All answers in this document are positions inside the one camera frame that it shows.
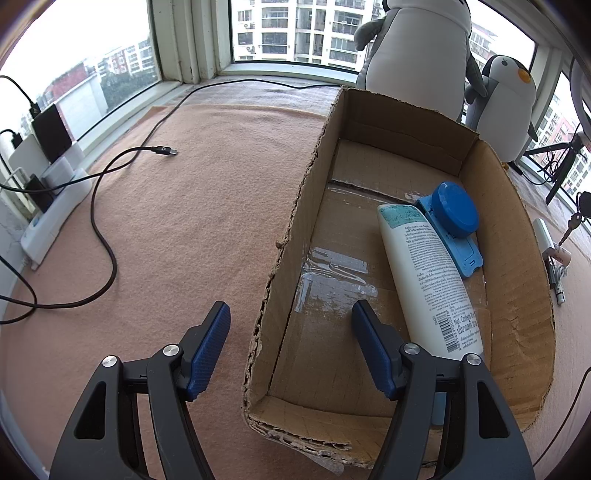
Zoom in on keys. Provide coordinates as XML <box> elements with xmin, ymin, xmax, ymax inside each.
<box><xmin>558</xmin><ymin>212</ymin><xmax>584</xmax><ymax>246</ymax></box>

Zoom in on white wall charger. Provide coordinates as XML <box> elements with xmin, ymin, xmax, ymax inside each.
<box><xmin>533</xmin><ymin>218</ymin><xmax>554</xmax><ymax>255</ymax></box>

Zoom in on pink cogi bottle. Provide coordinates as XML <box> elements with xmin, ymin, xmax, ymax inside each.
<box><xmin>542</xmin><ymin>244</ymin><xmax>572</xmax><ymax>267</ymax></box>

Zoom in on white lotion tube blue cap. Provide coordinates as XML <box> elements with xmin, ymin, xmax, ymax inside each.
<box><xmin>375</xmin><ymin>203</ymin><xmax>485</xmax><ymax>428</ymax></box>

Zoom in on cardboard box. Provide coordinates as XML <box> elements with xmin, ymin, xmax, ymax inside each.
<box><xmin>242</xmin><ymin>89</ymin><xmax>555</xmax><ymax>468</ymax></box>

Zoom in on blue phone stand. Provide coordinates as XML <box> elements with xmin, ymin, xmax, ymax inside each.
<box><xmin>416</xmin><ymin>195</ymin><xmax>484</xmax><ymax>279</ymax></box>

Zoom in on blue round container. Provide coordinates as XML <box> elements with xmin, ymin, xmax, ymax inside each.
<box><xmin>431</xmin><ymin>181</ymin><xmax>479</xmax><ymax>238</ymax></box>

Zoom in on small penguin plush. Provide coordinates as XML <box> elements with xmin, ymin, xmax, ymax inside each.
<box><xmin>465</xmin><ymin>55</ymin><xmax>538</xmax><ymax>163</ymax></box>

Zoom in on pink felt mat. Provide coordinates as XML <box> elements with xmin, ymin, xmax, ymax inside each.
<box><xmin>1</xmin><ymin>103</ymin><xmax>590</xmax><ymax>479</ymax></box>

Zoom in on white power strip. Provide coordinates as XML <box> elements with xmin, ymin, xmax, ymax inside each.
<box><xmin>20</xmin><ymin>142</ymin><xmax>92</xmax><ymax>270</ymax></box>

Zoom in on large penguin plush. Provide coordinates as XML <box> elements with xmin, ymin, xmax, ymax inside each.
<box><xmin>353</xmin><ymin>0</ymin><xmax>488</xmax><ymax>120</ymax></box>

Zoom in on white power bank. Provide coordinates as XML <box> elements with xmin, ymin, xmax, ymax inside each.
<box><xmin>8</xmin><ymin>134</ymin><xmax>50</xmax><ymax>183</ymax></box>

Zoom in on black power bank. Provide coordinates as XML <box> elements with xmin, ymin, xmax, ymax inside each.
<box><xmin>32</xmin><ymin>104</ymin><xmax>73</xmax><ymax>164</ymax></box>

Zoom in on ring light on tripod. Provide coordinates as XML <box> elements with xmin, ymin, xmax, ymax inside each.
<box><xmin>522</xmin><ymin>58</ymin><xmax>590</xmax><ymax>204</ymax></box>

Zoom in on black usb cable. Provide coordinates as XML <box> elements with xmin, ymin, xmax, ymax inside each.
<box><xmin>0</xmin><ymin>73</ymin><xmax>343</xmax><ymax>326</ymax></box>

